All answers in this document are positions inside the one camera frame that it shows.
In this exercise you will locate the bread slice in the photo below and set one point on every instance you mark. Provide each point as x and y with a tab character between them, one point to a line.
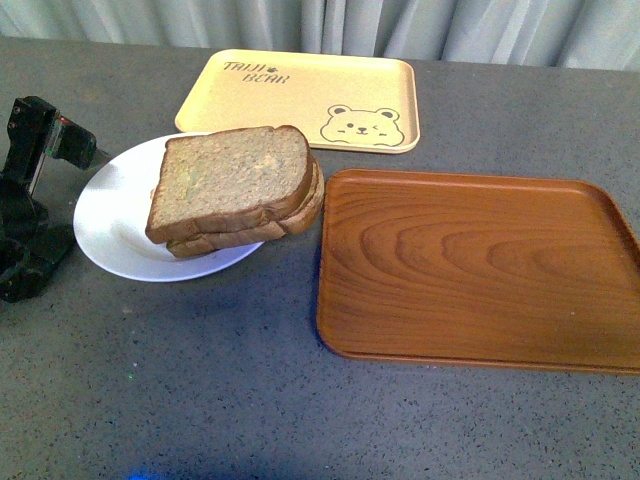
298	221
229	181

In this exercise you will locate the white round plate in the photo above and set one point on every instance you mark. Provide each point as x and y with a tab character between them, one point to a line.
111	215

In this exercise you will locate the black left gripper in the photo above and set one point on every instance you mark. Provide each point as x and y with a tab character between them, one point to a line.
32	248

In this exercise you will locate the grey curtain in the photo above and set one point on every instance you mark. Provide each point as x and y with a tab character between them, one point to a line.
570	34

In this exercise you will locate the yellow bear tray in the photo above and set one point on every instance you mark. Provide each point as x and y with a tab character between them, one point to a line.
338	102

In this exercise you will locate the brown wooden tray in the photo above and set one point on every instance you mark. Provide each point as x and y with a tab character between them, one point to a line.
478	270

